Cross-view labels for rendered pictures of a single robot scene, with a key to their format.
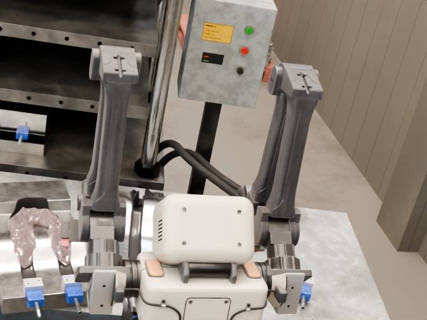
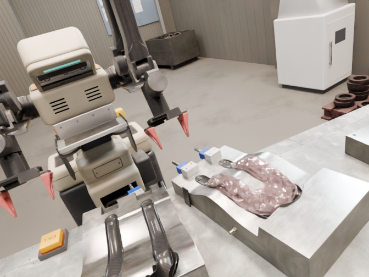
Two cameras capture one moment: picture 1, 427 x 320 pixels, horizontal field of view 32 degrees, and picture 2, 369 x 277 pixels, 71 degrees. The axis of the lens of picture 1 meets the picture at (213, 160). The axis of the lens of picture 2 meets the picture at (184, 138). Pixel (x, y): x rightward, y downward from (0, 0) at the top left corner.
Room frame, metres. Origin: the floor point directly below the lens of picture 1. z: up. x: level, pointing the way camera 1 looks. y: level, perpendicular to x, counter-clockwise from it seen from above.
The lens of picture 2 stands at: (2.40, 0.30, 1.37)
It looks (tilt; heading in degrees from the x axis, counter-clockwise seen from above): 27 degrees down; 178
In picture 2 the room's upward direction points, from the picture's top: 15 degrees counter-clockwise
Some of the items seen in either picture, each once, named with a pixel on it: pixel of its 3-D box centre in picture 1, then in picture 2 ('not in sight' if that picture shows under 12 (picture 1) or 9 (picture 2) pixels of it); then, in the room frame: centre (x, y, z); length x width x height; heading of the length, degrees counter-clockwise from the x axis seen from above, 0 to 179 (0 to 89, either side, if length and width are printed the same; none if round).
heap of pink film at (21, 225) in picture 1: (39, 229); (248, 178); (1.82, 0.47, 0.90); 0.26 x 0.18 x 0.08; 27
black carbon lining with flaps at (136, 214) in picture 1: (152, 223); (135, 243); (1.95, 0.14, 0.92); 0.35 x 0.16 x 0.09; 10
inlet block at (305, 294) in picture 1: (303, 294); not in sight; (1.88, -0.36, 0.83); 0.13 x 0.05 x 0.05; 178
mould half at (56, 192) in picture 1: (35, 240); (252, 189); (1.82, 0.47, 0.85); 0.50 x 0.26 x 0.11; 27
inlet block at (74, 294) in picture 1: (74, 296); (183, 167); (1.61, 0.30, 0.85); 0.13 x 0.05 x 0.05; 27
